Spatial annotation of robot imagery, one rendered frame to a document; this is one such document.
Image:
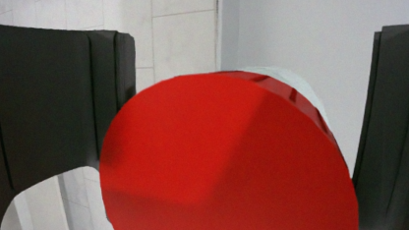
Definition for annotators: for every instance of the light grey tray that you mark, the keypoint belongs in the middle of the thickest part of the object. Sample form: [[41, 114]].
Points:
[[328, 42]]

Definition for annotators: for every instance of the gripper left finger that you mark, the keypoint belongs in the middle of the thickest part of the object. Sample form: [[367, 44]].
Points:
[[59, 91]]

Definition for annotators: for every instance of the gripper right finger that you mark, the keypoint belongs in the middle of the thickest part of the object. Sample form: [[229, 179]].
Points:
[[381, 171]]

